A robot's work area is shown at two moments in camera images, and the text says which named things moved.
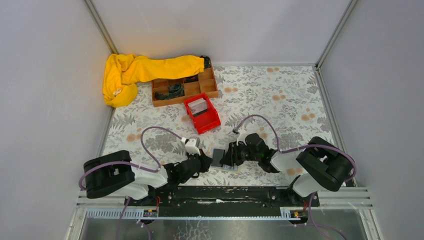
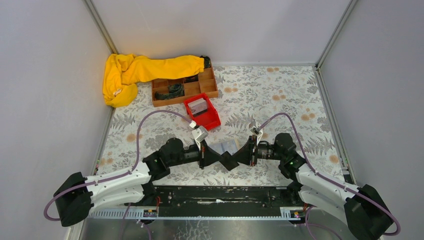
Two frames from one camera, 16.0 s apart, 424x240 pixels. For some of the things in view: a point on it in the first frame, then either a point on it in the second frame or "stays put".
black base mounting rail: x=221 y=201 stays put
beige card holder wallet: x=226 y=167 -> x=231 y=145
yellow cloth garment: x=123 y=72 stays put
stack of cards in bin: x=198 y=106 stays put
